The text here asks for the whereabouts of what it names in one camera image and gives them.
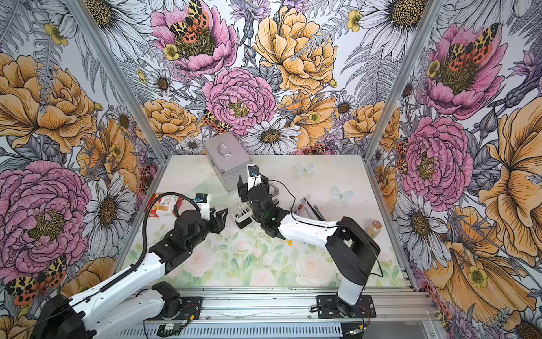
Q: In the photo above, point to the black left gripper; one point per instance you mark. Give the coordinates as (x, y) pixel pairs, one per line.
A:
(218, 223)

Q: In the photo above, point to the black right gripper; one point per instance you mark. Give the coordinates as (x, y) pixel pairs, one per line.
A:
(243, 191)

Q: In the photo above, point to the white clear toothbrush holder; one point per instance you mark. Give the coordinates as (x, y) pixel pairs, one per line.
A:
(242, 213)

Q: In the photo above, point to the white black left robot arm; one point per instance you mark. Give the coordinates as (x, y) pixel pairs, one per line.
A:
(132, 294)

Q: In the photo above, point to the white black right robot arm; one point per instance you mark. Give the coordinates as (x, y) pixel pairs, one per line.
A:
(352, 250)

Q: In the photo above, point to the black toothbrush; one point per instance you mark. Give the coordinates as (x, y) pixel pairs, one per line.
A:
(315, 211)

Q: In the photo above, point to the red bandage box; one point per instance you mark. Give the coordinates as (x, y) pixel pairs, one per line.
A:
(165, 207)

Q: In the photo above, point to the silver aluminium first aid case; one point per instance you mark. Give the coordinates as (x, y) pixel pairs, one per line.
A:
(228, 158)

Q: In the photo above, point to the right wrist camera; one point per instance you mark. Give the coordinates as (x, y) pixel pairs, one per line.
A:
(253, 176)

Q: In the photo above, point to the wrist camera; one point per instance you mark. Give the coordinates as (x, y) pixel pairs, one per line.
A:
(203, 202)
(253, 176)

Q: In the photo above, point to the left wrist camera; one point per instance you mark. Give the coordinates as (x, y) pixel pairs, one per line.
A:
(203, 202)

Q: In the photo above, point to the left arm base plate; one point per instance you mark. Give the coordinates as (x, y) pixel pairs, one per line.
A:
(182, 309)

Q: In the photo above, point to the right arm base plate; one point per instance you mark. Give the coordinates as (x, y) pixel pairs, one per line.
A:
(332, 307)

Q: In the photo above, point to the aluminium frame post left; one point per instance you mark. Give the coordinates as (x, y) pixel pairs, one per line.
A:
(99, 45)

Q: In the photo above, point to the aluminium frame post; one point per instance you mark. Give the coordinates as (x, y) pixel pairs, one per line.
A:
(99, 45)
(428, 20)

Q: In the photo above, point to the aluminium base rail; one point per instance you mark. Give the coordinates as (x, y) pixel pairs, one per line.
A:
(291, 313)

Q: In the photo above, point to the aluminium frame post right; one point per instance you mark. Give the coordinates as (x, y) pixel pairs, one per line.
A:
(428, 20)

